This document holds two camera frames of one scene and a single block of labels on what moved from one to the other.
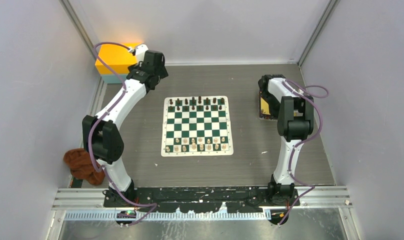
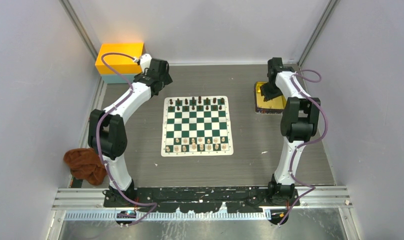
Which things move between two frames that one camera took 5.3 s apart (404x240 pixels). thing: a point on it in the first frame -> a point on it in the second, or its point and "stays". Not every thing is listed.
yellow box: x=118 y=57 stays
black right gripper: x=274 y=112 -> x=267 y=95
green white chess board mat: x=196 y=126 stays
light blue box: x=111 y=79 stays
